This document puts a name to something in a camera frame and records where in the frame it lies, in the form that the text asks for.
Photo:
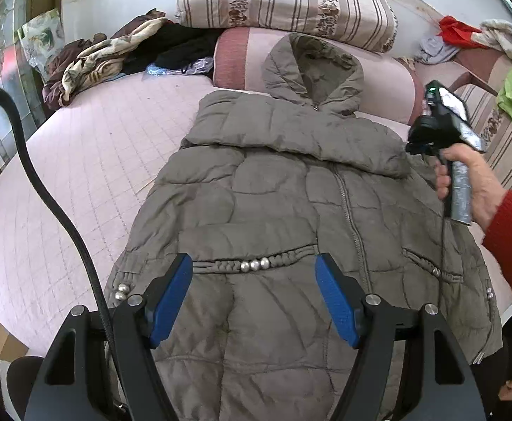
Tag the striped floral folded quilt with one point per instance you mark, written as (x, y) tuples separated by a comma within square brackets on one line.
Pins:
[(368, 24)]

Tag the beige patterned cloth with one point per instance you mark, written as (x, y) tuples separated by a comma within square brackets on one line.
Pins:
[(496, 34)]

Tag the striped floral side cushion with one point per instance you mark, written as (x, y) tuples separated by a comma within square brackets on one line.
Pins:
[(492, 124)]

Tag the olive green puffer jacket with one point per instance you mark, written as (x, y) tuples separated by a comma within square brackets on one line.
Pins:
[(261, 185)]

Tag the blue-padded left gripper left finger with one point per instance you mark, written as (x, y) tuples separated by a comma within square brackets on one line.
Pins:
[(140, 324)]

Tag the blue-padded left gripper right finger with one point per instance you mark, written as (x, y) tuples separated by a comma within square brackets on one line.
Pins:
[(365, 322)]

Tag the brown floral blanket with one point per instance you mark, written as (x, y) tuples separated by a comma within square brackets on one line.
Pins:
[(85, 63)]

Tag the pink quilted bed mattress cover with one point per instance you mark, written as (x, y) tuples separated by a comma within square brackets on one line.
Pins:
[(101, 157)]

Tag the person's right hand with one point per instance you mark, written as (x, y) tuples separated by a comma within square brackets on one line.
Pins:
[(487, 193)]

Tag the pink rolled quilt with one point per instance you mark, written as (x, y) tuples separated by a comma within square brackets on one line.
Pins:
[(391, 90)]

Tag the black garment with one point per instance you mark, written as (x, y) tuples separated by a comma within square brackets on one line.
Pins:
[(174, 47)]

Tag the red garment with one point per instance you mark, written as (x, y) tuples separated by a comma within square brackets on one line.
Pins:
[(458, 34)]

